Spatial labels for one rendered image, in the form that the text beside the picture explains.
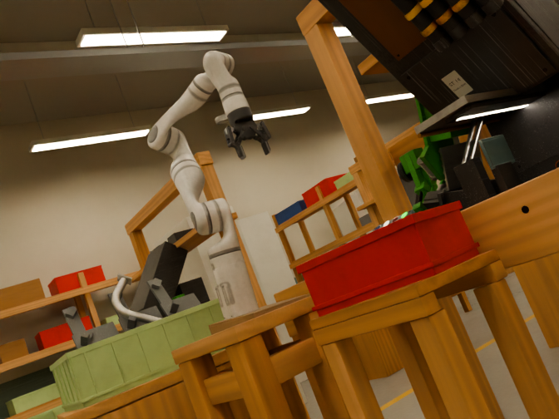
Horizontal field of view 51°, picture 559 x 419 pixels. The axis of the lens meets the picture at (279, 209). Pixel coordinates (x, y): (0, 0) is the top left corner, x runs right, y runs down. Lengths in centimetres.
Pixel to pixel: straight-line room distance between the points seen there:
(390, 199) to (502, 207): 105
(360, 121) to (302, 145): 879
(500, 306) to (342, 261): 32
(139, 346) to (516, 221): 121
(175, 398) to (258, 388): 51
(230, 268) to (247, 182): 853
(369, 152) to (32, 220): 680
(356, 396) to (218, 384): 43
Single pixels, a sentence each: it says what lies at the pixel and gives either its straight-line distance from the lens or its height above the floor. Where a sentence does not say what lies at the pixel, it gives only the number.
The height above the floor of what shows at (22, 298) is 210.
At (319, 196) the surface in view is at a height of 206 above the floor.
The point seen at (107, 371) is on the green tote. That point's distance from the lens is 194.
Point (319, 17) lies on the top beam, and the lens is 248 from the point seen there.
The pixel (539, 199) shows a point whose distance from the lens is 126.
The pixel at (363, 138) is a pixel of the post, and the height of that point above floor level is 134.
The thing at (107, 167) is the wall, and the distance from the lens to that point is 923.
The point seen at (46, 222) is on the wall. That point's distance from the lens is 869.
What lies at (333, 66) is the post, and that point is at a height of 166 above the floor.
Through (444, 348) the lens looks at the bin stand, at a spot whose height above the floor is 68.
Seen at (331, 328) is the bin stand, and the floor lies 77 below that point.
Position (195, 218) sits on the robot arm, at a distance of 164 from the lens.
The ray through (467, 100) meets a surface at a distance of 138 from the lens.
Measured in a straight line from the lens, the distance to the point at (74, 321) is 228.
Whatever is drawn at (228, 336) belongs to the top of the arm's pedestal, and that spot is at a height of 83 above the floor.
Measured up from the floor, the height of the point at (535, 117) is 106.
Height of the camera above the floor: 85
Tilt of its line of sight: 9 degrees up
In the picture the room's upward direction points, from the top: 22 degrees counter-clockwise
